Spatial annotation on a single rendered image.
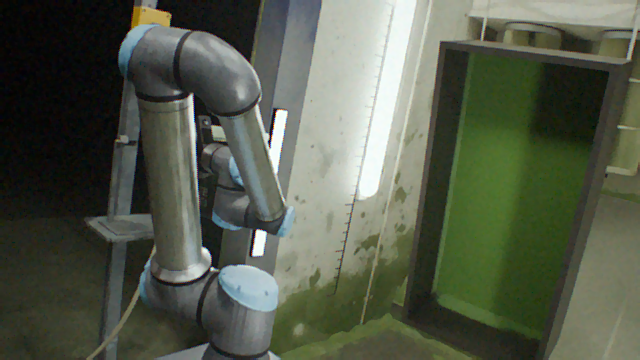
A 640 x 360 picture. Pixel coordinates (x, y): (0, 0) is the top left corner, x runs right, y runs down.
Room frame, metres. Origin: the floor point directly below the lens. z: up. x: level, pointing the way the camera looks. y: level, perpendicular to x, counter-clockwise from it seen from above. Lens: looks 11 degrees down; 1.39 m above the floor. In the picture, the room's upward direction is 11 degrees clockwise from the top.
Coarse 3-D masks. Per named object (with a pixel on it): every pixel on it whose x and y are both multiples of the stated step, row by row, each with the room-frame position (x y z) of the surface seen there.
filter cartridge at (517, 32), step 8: (512, 24) 2.99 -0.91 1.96; (520, 24) 2.94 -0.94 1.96; (528, 24) 2.91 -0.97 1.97; (536, 24) 2.89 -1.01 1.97; (512, 32) 2.99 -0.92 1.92; (520, 32) 2.95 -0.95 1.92; (528, 32) 2.93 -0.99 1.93; (536, 32) 2.92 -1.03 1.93; (544, 32) 2.89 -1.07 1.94; (552, 32) 2.90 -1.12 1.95; (560, 32) 2.92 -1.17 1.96; (504, 40) 3.06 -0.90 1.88; (512, 40) 2.98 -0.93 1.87; (520, 40) 2.95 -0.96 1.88; (528, 40) 2.93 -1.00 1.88; (536, 40) 2.91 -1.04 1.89; (544, 40) 2.90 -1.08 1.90; (552, 40) 2.91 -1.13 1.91; (560, 40) 2.97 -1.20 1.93; (552, 48) 2.92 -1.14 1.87
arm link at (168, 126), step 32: (128, 32) 0.95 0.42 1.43; (160, 32) 0.94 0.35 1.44; (192, 32) 0.94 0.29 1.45; (128, 64) 0.94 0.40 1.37; (160, 64) 0.91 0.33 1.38; (160, 96) 0.94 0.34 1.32; (160, 128) 0.97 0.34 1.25; (192, 128) 1.03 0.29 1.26; (160, 160) 1.00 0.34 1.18; (192, 160) 1.04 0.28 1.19; (160, 192) 1.02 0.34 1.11; (192, 192) 1.06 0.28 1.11; (160, 224) 1.06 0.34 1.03; (192, 224) 1.08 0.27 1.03; (160, 256) 1.10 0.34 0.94; (192, 256) 1.11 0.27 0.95; (160, 288) 1.11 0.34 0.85; (192, 288) 1.11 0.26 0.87; (192, 320) 1.11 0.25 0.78
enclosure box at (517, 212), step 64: (448, 64) 1.95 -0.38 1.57; (512, 64) 2.05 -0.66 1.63; (576, 64) 1.59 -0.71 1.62; (448, 128) 2.06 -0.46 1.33; (512, 128) 2.07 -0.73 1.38; (576, 128) 1.92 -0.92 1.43; (448, 192) 2.20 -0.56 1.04; (512, 192) 2.08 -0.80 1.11; (576, 192) 1.93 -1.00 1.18; (448, 256) 2.28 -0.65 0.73; (512, 256) 2.10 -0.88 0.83; (576, 256) 1.73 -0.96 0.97; (448, 320) 2.08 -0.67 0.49; (512, 320) 2.11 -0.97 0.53
